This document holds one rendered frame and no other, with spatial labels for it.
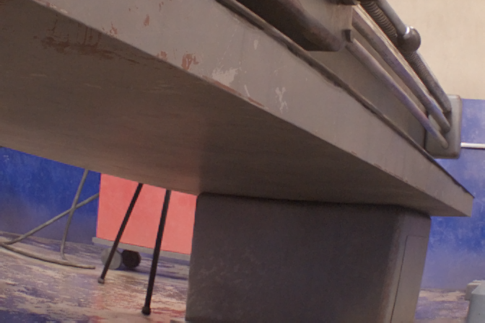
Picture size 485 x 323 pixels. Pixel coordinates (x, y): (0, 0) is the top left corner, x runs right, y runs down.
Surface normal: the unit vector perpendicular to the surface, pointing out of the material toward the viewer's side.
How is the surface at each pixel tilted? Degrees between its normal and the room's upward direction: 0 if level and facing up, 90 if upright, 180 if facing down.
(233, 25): 90
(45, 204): 90
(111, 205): 90
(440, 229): 90
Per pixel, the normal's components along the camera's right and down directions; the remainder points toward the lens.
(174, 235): -0.11, -0.15
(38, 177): 0.89, 0.04
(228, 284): -0.44, -0.18
